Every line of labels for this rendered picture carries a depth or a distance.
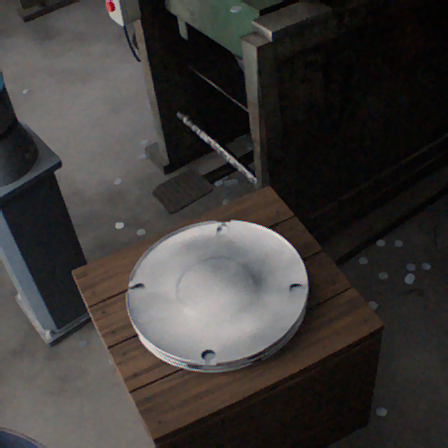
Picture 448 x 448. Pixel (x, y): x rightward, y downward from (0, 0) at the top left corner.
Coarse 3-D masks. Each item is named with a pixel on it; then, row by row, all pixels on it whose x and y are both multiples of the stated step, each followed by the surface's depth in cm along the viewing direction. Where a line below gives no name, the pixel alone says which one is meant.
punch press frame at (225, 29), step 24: (168, 0) 149; (192, 0) 139; (216, 0) 130; (240, 0) 122; (264, 0) 121; (288, 0) 121; (192, 24) 145; (216, 24) 135; (240, 24) 127; (240, 48) 132; (192, 120) 173; (216, 144) 165; (240, 168) 159
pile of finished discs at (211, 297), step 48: (192, 240) 117; (240, 240) 116; (144, 288) 112; (192, 288) 109; (240, 288) 108; (288, 288) 108; (144, 336) 104; (192, 336) 103; (240, 336) 102; (288, 336) 103
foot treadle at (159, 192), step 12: (240, 156) 169; (252, 156) 169; (192, 168) 166; (228, 168) 167; (168, 180) 165; (180, 180) 164; (192, 180) 164; (204, 180) 163; (216, 180) 165; (156, 192) 163; (168, 192) 162; (180, 192) 162; (192, 192) 161; (204, 192) 160; (168, 204) 159; (180, 204) 159
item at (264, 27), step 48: (336, 0) 124; (384, 0) 125; (432, 0) 133; (288, 48) 118; (336, 48) 126; (384, 48) 134; (432, 48) 143; (288, 96) 126; (336, 96) 134; (384, 96) 145; (432, 96) 155; (288, 144) 134; (336, 144) 144; (384, 144) 155; (432, 144) 166; (288, 192) 142; (336, 192) 154; (384, 192) 163; (432, 192) 168; (336, 240) 160
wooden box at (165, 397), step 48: (144, 240) 122; (288, 240) 119; (96, 288) 116; (336, 288) 110; (336, 336) 104; (144, 384) 101; (192, 384) 100; (240, 384) 100; (288, 384) 101; (336, 384) 109; (192, 432) 98; (240, 432) 105; (288, 432) 113; (336, 432) 123
